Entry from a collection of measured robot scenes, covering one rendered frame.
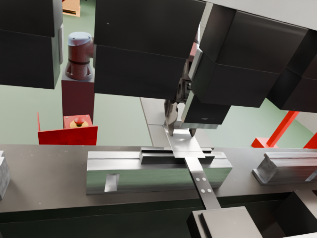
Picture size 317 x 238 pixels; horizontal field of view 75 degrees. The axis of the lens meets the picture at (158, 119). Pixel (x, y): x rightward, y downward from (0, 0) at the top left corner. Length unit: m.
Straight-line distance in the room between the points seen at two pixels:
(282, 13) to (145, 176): 0.43
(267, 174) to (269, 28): 0.51
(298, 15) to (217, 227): 0.37
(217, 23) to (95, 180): 0.42
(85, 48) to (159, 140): 0.79
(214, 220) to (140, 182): 0.22
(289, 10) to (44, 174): 0.63
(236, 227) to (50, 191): 0.42
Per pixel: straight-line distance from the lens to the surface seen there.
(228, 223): 0.43
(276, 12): 0.41
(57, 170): 0.63
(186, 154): 0.54
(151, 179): 0.56
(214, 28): 0.41
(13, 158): 0.68
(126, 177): 0.53
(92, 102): 1.33
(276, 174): 0.78
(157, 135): 0.57
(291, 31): 0.44
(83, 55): 1.23
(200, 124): 0.50
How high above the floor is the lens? 1.36
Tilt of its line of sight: 34 degrees down
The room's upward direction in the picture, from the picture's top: 16 degrees clockwise
